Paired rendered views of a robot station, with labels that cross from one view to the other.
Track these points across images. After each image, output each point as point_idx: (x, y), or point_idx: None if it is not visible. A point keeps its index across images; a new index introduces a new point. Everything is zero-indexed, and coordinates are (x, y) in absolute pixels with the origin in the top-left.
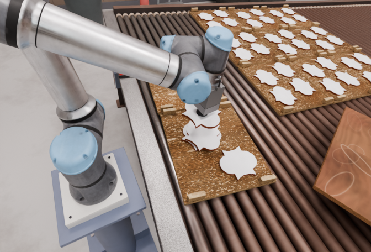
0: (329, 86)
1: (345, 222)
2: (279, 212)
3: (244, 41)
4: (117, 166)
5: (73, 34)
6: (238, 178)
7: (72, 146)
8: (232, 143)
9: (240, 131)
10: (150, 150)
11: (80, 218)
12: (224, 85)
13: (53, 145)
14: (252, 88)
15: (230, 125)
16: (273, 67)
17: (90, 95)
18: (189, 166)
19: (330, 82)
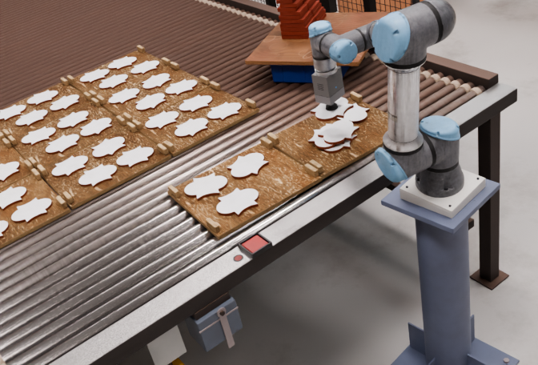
0: (183, 88)
1: (361, 71)
2: (378, 94)
3: (86, 166)
4: (411, 177)
5: None
6: (367, 108)
7: (440, 122)
8: (327, 123)
9: (306, 122)
10: (375, 166)
11: (472, 173)
12: (221, 159)
13: (448, 130)
14: (211, 140)
15: (302, 130)
16: (161, 126)
17: (385, 134)
18: (375, 135)
19: (173, 88)
